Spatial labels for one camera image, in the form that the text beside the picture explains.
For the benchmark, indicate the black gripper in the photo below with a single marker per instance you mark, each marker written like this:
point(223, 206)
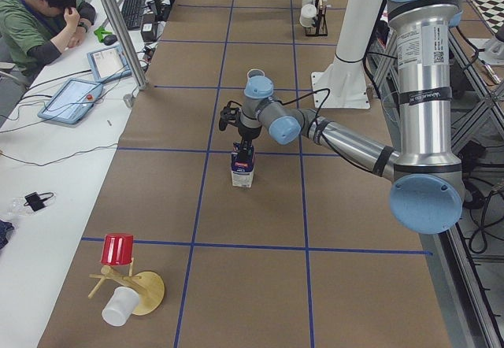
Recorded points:
point(248, 131)

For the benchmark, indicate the white cup on rack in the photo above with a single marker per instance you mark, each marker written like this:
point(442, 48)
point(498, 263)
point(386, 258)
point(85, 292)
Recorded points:
point(308, 15)

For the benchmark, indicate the black wire cup rack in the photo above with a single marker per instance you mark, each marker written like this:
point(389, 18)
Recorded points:
point(320, 26)

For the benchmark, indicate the white plastic cup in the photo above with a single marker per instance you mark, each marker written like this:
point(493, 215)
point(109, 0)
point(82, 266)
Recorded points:
point(120, 306)

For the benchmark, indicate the blue teach pendant tablet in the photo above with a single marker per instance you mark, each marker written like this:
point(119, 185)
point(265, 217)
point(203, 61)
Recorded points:
point(72, 102)

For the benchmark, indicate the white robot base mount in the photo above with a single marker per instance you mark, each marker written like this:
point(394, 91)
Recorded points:
point(345, 76)

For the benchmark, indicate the wooden mug tree stand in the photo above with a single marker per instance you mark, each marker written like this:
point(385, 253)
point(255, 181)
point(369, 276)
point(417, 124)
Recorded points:
point(148, 285)

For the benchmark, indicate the blue white milk carton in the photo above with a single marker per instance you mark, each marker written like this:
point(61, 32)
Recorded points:
point(242, 171)

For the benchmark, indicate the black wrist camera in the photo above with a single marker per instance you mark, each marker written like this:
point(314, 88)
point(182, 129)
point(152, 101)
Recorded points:
point(229, 116)

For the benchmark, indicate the black keyboard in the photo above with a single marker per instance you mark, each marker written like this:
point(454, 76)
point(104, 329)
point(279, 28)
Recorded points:
point(132, 13)

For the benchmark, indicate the aluminium frame post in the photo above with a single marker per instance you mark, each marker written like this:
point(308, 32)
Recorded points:
point(119, 27)

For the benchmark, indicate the red plastic cup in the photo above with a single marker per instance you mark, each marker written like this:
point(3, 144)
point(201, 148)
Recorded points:
point(117, 249)

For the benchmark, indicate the person in green shirt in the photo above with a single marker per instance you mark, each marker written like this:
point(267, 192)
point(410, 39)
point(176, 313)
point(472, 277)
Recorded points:
point(38, 32)

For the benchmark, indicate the black computer mouse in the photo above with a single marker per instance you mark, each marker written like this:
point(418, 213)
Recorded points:
point(109, 40)

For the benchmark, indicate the small black device with cable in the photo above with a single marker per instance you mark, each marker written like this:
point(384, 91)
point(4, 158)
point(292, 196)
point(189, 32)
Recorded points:
point(36, 201)

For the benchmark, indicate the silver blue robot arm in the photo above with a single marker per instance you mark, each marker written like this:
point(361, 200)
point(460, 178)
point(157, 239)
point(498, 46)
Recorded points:
point(426, 187)

